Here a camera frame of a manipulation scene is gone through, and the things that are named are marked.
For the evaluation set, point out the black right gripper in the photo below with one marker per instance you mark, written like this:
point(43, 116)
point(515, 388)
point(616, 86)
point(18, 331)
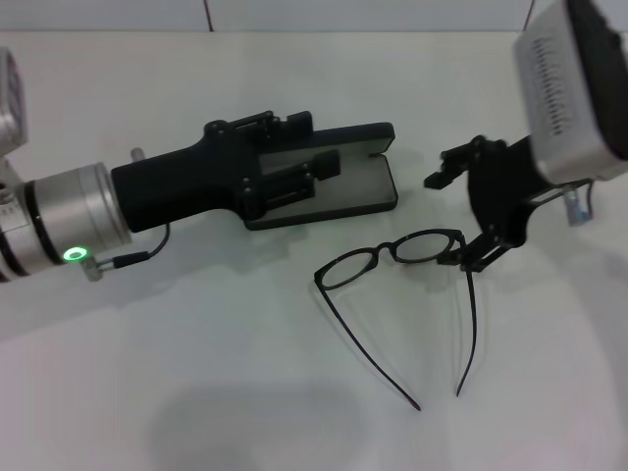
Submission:
point(505, 186)

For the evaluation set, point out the silver left wrist stud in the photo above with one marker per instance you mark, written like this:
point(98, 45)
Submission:
point(138, 156)

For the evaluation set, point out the black glasses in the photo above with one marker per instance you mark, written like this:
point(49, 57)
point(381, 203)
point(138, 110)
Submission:
point(384, 248)

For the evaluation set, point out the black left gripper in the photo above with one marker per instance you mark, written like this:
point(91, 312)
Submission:
point(186, 181)

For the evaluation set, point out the black glasses case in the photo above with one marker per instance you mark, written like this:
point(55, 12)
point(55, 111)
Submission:
point(353, 186)

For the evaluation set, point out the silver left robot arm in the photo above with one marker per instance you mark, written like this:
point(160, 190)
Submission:
point(73, 216)

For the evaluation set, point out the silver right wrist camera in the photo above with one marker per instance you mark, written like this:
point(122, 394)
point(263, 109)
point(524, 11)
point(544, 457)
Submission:
point(559, 98)

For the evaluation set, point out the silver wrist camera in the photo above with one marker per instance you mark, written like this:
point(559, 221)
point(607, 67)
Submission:
point(559, 98)
point(7, 98)

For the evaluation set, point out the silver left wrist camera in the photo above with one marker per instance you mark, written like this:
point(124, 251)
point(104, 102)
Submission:
point(7, 98)

